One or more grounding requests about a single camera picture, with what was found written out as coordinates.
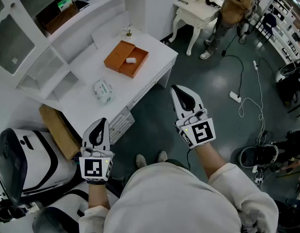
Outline black device on side table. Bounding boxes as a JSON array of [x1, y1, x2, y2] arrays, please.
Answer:
[[205, 0, 222, 9]]

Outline dark blue chair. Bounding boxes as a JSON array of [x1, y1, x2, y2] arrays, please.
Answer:
[[257, 13, 278, 43]]

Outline black tablet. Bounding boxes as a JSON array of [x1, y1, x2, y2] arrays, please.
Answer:
[[74, 0, 91, 12]]

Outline green tissue pack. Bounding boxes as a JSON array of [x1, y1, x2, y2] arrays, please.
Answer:
[[57, 0, 74, 13]]

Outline brown cardboard box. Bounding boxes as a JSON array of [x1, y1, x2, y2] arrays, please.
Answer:
[[35, 0, 80, 35]]

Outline person's shoe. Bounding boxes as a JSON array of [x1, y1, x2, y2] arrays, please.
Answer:
[[157, 150, 168, 164], [135, 154, 148, 169]]

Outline orange box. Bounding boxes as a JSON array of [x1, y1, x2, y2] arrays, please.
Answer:
[[103, 40, 150, 79]]

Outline white and black headset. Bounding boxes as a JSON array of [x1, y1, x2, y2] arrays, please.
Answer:
[[237, 142, 280, 169]]

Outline white and black robot shell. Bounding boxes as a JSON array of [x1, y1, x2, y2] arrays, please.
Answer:
[[0, 127, 78, 205]]

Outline white desk with drawers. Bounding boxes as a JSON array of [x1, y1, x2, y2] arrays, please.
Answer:
[[44, 28, 179, 145]]

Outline white floor cable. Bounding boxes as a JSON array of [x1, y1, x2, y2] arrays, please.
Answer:
[[237, 66, 268, 143]]

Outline white ornate side table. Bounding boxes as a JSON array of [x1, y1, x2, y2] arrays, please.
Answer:
[[168, 0, 226, 56]]

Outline white power strip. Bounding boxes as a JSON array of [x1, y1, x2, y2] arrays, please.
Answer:
[[228, 91, 242, 103]]

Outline flat brown cardboard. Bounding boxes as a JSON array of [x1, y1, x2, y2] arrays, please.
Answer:
[[38, 104, 82, 161]]

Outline person's right forearm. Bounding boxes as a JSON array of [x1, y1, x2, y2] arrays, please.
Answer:
[[188, 143, 228, 182]]

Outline white display shelves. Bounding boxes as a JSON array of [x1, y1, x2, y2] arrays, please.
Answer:
[[251, 0, 300, 63]]

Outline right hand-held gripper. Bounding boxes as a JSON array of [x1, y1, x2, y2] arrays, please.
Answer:
[[170, 84, 217, 150]]

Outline white shelf unit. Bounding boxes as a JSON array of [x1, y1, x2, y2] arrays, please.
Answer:
[[16, 0, 147, 100]]

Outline white tissue packet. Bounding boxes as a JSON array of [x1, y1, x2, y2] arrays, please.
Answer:
[[93, 79, 116, 105]]

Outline white glass cabinet door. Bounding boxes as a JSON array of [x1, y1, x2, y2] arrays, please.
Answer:
[[0, 0, 51, 77]]

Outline small plant ornament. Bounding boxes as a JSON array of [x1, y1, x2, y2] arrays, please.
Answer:
[[122, 24, 134, 38]]

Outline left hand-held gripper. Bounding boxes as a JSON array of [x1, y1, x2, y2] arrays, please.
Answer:
[[79, 117, 115, 182]]

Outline black floor cable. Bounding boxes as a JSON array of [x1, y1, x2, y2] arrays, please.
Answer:
[[221, 27, 245, 99]]

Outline white and black robot part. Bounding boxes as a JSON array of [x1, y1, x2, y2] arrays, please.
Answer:
[[32, 182, 122, 233]]

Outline person's left shoe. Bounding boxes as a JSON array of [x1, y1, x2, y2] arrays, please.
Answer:
[[135, 154, 148, 169]]

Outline black chair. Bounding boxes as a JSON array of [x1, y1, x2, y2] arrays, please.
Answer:
[[275, 57, 300, 118]]

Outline person's white sweater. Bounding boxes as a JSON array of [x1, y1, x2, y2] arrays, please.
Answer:
[[78, 162, 279, 233]]

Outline person's left forearm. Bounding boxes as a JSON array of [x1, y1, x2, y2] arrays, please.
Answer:
[[87, 181, 111, 210]]

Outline person's right shoe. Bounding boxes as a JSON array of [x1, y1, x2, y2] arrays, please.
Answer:
[[157, 150, 168, 164]]

